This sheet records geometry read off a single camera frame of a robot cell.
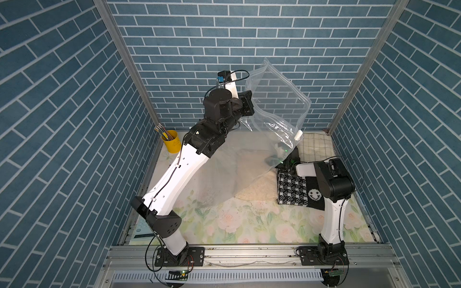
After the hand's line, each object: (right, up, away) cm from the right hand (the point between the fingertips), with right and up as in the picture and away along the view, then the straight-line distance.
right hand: (266, 159), depth 104 cm
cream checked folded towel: (+31, +7, +4) cm, 32 cm away
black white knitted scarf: (+14, -15, -15) cm, 25 cm away
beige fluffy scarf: (-9, -6, -35) cm, 36 cm away
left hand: (-9, +26, -45) cm, 52 cm away
